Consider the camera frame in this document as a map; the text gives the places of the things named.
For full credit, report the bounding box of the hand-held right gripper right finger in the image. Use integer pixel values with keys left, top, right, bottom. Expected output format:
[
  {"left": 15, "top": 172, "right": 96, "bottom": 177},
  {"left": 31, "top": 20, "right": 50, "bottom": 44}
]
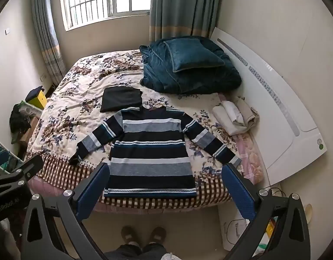
[{"left": 221, "top": 163, "right": 311, "bottom": 260}]

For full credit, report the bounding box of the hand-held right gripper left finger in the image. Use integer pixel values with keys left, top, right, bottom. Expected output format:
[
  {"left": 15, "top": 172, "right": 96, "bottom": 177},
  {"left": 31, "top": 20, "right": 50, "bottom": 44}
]
[{"left": 20, "top": 163, "right": 111, "bottom": 260}]

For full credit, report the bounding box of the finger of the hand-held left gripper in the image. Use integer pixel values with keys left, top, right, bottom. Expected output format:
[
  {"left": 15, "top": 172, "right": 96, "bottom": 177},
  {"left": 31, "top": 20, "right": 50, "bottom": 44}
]
[
  {"left": 0, "top": 149, "right": 11, "bottom": 172},
  {"left": 0, "top": 155, "right": 45, "bottom": 188}
]

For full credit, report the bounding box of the striped knit sweater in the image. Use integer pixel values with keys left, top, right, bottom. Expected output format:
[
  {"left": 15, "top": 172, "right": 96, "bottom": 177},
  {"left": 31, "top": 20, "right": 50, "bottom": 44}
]
[{"left": 68, "top": 106, "right": 242, "bottom": 199}]

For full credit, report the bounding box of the dark green clothes pile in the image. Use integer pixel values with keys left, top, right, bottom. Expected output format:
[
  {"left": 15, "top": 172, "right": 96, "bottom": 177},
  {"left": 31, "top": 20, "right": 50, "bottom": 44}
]
[{"left": 9, "top": 101, "right": 31, "bottom": 144}]

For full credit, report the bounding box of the cardboard box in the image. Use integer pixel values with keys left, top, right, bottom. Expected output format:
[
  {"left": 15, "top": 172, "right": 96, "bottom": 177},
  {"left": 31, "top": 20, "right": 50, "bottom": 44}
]
[{"left": 19, "top": 116, "right": 39, "bottom": 144}]

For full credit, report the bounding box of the white plastic bag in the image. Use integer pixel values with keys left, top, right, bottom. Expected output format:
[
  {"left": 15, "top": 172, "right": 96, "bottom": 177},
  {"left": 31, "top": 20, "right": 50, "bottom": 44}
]
[{"left": 218, "top": 208, "right": 251, "bottom": 251}]

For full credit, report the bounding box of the grey slipper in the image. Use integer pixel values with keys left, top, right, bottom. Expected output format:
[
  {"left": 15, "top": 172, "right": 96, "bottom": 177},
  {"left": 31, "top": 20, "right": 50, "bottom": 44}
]
[
  {"left": 150, "top": 226, "right": 167, "bottom": 245},
  {"left": 121, "top": 226, "right": 141, "bottom": 247}
]

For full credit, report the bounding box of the yellow box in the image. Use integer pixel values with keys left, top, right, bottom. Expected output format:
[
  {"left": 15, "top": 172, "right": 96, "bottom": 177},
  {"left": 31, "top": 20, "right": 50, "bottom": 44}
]
[{"left": 28, "top": 91, "right": 47, "bottom": 109}]

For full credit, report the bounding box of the dark cap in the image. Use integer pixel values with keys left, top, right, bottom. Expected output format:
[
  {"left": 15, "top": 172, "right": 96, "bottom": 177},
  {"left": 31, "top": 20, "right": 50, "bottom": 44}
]
[{"left": 25, "top": 86, "right": 44, "bottom": 102}]

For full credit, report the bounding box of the white folded cloth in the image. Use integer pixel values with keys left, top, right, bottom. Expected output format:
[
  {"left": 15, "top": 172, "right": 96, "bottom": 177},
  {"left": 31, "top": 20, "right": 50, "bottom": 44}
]
[{"left": 212, "top": 101, "right": 248, "bottom": 136}]

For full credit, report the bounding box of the floral checked blanket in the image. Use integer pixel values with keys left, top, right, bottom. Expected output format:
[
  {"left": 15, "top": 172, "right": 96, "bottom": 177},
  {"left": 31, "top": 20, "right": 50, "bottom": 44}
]
[{"left": 23, "top": 49, "right": 264, "bottom": 210}]

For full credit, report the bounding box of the beige folded cloth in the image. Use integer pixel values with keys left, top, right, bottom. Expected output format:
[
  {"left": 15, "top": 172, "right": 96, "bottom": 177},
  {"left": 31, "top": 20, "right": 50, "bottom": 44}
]
[{"left": 234, "top": 96, "right": 260, "bottom": 130}]

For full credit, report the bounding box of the white headboard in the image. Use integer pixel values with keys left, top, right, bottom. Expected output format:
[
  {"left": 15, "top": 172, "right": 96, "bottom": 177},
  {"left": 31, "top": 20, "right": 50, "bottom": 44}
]
[{"left": 210, "top": 26, "right": 328, "bottom": 186}]

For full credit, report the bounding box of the black folded garment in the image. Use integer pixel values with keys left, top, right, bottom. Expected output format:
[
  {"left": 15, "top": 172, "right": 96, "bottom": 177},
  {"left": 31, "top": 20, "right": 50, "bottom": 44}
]
[{"left": 100, "top": 86, "right": 143, "bottom": 113}]

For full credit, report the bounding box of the teal quilt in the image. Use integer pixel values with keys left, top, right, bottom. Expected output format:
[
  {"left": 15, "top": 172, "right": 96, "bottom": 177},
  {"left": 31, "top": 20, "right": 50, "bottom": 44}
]
[{"left": 140, "top": 36, "right": 242, "bottom": 95}]

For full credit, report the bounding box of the grey-green striped curtain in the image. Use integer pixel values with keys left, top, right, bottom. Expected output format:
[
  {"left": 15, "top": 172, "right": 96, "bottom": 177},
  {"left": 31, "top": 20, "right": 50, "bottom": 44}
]
[
  {"left": 149, "top": 0, "right": 224, "bottom": 42},
  {"left": 31, "top": 0, "right": 67, "bottom": 86}
]

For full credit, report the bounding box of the teal pillow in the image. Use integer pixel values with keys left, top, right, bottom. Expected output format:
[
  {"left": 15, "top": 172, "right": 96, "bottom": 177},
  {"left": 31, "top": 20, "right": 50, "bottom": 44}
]
[{"left": 163, "top": 38, "right": 226, "bottom": 73}]

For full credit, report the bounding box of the barred window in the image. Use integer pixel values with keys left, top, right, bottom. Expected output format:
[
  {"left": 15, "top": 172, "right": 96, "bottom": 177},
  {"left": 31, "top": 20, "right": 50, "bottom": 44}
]
[{"left": 59, "top": 0, "right": 156, "bottom": 30}]

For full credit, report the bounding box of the green wire rack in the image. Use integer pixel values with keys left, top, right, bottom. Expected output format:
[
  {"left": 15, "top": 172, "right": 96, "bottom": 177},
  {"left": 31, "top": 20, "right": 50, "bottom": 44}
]
[{"left": 0, "top": 137, "right": 23, "bottom": 174}]

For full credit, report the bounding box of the black cable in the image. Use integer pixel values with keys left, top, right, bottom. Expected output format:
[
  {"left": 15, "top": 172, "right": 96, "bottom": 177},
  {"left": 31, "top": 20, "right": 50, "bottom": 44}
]
[{"left": 268, "top": 185, "right": 285, "bottom": 197}]

